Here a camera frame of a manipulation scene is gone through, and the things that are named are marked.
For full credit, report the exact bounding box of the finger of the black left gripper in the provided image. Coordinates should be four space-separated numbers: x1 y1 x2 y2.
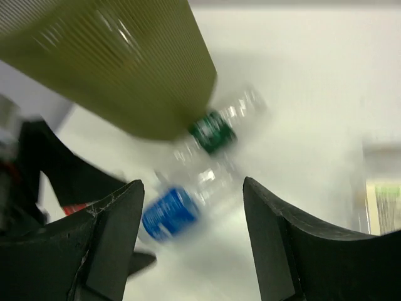
128 250 157 277

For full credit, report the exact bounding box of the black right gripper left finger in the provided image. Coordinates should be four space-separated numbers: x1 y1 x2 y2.
1 180 144 300

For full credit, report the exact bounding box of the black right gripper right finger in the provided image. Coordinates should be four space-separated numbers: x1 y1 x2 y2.
243 177 400 300

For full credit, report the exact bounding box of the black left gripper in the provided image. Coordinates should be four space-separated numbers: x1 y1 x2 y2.
0 93 126 235

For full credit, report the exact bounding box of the olive green mesh bin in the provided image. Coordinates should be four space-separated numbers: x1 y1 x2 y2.
1 1 217 140

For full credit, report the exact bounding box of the red cap crushed bottle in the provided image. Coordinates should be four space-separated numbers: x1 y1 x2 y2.
61 203 90 216

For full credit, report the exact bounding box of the blue label crushed bottle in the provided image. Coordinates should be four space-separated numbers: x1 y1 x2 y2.
138 162 237 244

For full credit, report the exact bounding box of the white label square bottle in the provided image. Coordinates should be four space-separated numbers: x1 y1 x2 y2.
354 142 400 236

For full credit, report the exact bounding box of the green label plastic bottle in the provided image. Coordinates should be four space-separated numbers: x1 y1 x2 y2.
171 85 268 166

